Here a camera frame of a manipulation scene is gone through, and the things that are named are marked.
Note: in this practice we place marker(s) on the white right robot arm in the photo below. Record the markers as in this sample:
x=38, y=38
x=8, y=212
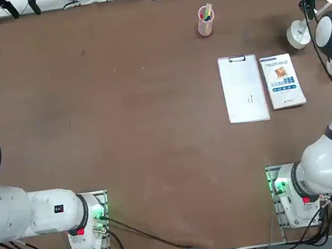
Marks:
x=323, y=167

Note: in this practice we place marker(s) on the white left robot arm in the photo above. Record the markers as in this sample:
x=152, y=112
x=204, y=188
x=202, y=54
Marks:
x=5, y=215

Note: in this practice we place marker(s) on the white clipboard with black clip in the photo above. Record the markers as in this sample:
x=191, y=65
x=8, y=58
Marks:
x=243, y=89

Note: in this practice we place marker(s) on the pink translucent pen cup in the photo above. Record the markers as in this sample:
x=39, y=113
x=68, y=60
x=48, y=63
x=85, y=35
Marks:
x=205, y=29

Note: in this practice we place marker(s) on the blue marker pen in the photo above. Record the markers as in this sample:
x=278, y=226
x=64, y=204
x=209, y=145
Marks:
x=207, y=18

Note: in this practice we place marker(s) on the red marker pen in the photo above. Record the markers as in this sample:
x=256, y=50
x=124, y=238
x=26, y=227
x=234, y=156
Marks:
x=202, y=16

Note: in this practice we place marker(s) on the white and blue book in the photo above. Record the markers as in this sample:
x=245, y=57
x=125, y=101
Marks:
x=286, y=98

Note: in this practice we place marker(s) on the green and yellow ruler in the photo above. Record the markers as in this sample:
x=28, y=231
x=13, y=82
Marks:
x=208, y=8

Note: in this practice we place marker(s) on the black tripod leg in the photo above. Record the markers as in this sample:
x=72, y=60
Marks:
x=33, y=5
x=10, y=8

